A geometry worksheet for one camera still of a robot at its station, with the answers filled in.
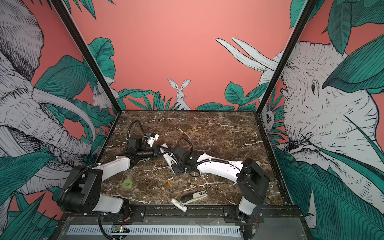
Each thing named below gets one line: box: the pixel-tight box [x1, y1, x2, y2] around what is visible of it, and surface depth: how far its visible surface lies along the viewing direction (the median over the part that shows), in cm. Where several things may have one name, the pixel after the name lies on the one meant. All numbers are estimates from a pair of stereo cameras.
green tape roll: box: [123, 179, 133, 189], surface depth 85 cm
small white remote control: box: [170, 197, 188, 213], surface depth 78 cm
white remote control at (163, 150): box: [159, 143, 169, 154], surface depth 84 cm
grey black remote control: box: [180, 190, 208, 205], surface depth 78 cm
